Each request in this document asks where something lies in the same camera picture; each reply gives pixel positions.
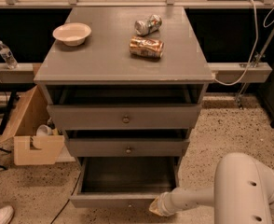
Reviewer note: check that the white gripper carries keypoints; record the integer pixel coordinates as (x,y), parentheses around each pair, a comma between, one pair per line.
(165,203)

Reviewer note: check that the grey bottom drawer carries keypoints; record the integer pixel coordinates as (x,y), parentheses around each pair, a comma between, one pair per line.
(124,182)

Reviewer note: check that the grey drawer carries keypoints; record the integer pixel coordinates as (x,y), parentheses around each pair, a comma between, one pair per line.
(124,117)
(121,143)
(124,182)

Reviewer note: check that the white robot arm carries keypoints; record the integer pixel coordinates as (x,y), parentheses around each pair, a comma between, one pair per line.
(242,193)

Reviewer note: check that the grey middle drawer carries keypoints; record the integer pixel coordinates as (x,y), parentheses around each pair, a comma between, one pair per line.
(121,143)

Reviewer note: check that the grey top drawer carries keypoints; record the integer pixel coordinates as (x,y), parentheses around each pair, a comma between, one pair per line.
(124,117)

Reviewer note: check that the grey drawer cabinet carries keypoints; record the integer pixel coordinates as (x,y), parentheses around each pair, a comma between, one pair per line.
(102,71)

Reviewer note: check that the white cup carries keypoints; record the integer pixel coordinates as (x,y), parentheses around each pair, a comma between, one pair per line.
(44,130)

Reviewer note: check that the red white shoe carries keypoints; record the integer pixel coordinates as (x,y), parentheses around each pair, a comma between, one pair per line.
(6,214)

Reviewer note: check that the wooden box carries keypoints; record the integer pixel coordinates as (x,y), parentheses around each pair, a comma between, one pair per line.
(26,117)

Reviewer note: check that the orange soda can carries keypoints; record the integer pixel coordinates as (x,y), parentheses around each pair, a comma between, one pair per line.
(146,47)

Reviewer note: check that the crushed silver soda can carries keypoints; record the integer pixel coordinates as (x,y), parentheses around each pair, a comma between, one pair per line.
(148,25)

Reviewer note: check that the metal stand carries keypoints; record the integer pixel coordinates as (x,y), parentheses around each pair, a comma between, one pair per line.
(257,59)

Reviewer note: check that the white bowl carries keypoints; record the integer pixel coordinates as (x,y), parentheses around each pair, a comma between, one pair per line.
(72,34)

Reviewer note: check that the clear water bottle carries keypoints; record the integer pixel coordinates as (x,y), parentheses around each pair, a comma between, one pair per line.
(8,56)

